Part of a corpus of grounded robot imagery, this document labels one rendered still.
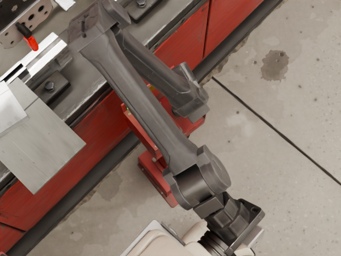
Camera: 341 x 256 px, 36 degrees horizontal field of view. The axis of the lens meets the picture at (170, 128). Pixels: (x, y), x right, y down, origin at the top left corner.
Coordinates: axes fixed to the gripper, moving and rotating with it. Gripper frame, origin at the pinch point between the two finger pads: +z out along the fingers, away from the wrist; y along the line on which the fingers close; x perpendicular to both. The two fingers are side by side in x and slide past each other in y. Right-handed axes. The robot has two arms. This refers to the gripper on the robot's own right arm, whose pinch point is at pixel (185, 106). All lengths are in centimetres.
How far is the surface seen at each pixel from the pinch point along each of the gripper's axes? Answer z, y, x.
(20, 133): -15.8, 20.1, 41.8
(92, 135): 24.0, 11.2, 26.3
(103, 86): -1.8, 19.0, 16.1
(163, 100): 7.2, 5.6, 2.9
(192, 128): 8.5, -6.7, 0.6
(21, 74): -11.5, 33.3, 32.5
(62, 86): -4.4, 25.5, 25.6
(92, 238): 77, -20, 51
